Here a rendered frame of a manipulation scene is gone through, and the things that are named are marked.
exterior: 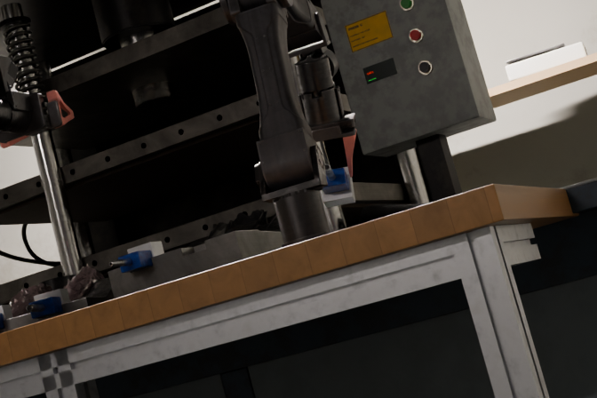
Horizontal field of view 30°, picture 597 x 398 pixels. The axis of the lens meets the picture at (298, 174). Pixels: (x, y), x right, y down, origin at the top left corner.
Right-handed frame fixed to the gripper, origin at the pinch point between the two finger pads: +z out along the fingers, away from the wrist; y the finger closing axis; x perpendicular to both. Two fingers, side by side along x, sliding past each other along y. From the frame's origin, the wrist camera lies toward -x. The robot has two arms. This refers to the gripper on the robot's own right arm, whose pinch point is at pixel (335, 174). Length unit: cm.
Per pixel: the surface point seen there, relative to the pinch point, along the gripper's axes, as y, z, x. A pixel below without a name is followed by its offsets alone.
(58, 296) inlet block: 51, 11, 3
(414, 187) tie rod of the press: -8, 35, -131
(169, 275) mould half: 30.5, 10.9, 4.5
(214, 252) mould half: 21.6, 7.9, 6.3
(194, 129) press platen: 42, 0, -90
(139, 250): 34.5, 5.7, 4.6
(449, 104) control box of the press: -22, 4, -76
